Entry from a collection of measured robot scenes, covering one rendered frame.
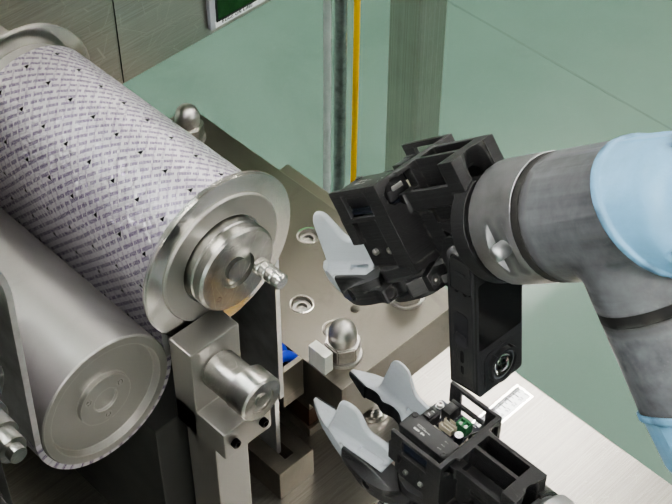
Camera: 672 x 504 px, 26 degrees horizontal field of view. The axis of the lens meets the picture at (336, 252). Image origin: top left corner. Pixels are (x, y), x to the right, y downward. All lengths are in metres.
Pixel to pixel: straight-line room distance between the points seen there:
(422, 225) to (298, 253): 0.54
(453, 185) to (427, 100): 1.35
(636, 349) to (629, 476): 0.67
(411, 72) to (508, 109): 1.09
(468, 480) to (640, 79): 2.30
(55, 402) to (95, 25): 0.44
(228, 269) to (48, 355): 0.15
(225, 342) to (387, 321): 0.27
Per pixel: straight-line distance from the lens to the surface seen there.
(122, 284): 1.14
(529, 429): 1.47
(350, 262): 0.98
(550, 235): 0.78
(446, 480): 1.13
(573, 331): 2.77
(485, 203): 0.83
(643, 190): 0.73
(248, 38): 3.40
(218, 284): 1.10
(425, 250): 0.90
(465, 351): 0.92
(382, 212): 0.89
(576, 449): 1.46
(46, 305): 1.13
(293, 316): 1.37
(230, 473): 1.24
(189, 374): 1.14
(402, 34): 2.13
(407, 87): 2.17
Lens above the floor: 2.05
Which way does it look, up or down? 46 degrees down
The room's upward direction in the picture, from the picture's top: straight up
